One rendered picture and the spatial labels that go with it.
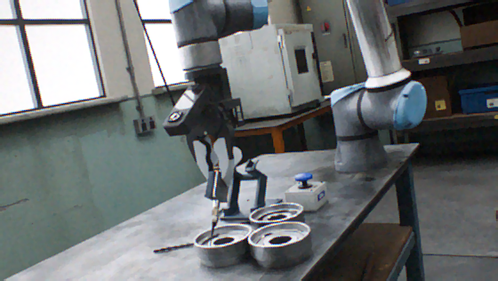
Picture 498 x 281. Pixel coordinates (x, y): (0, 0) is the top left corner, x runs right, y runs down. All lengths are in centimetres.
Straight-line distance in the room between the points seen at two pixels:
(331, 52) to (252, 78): 171
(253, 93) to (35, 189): 162
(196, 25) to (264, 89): 236
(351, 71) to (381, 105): 352
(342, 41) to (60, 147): 312
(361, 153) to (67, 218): 168
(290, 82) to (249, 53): 37
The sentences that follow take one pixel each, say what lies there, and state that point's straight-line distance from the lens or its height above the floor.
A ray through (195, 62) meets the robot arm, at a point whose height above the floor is 114.
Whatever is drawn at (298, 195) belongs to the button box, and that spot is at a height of 84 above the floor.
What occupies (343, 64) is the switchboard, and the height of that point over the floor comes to 106.
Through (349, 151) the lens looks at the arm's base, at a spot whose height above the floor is 86.
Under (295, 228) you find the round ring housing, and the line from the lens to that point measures 78.
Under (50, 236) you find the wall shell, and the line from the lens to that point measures 240.
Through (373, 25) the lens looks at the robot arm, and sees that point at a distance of 109.
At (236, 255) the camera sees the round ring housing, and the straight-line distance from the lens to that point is 75.
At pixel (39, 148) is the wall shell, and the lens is 237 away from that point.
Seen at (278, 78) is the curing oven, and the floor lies 106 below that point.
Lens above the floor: 110
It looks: 8 degrees down
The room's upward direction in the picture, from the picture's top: 11 degrees counter-clockwise
